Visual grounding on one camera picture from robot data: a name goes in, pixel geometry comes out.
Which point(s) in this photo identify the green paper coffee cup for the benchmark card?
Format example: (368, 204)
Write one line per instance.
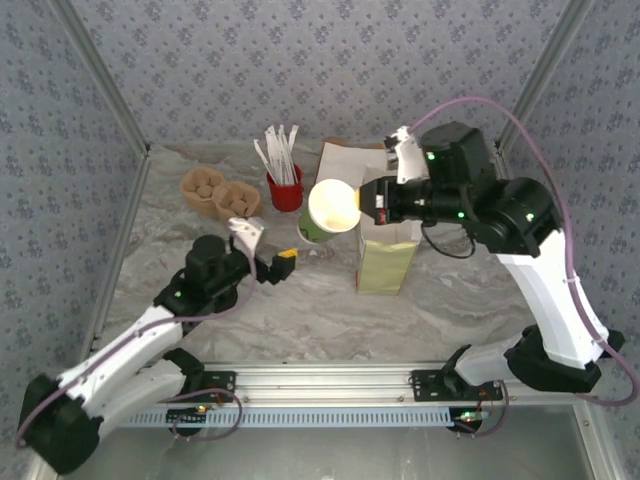
(332, 205)

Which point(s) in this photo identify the white yellow paper bag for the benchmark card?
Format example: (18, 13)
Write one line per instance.
(385, 270)

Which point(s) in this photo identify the white stir stick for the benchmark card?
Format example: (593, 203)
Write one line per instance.
(265, 160)
(293, 137)
(275, 150)
(284, 150)

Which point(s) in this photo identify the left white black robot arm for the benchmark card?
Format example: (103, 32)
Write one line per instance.
(115, 356)

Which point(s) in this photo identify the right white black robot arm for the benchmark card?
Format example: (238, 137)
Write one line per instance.
(545, 300)

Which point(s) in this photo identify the white napkin stack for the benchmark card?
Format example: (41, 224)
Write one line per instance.
(340, 165)

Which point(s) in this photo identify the red cup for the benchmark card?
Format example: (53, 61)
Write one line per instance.
(286, 197)

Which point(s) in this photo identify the brown pulp cup carrier stack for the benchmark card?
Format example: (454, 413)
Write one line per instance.
(220, 195)

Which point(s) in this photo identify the small LED circuit board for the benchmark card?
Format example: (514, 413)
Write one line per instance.
(187, 414)
(467, 417)

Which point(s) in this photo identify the metal base panel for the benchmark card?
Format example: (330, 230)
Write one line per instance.
(320, 455)

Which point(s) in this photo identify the aluminium mounting rail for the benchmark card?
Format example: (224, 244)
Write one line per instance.
(320, 382)

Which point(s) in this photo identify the aluminium frame post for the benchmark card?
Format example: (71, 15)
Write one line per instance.
(100, 75)
(545, 75)

